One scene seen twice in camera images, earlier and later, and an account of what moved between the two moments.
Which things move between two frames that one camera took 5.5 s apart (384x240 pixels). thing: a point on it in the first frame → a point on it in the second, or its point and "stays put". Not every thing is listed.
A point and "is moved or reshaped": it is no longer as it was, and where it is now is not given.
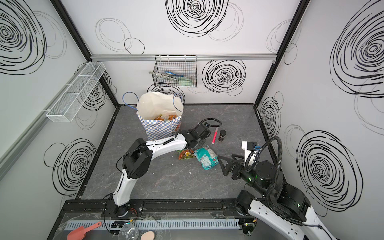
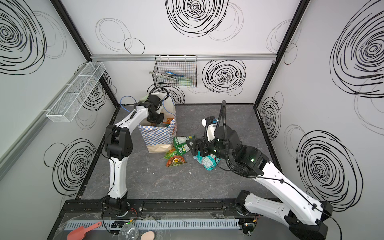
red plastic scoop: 79,233 stays put
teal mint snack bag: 206,156 stays put
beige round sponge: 148,235 stays put
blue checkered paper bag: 160,114 is moved or reshaped
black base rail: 106,208 stays put
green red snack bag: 185,154 → 174,161
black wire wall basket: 175,71 stays put
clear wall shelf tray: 66,108 stays put
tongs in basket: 167,74 stays put
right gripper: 234,168 → 201,146
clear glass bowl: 128,232 stays put
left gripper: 199,133 → 154,118
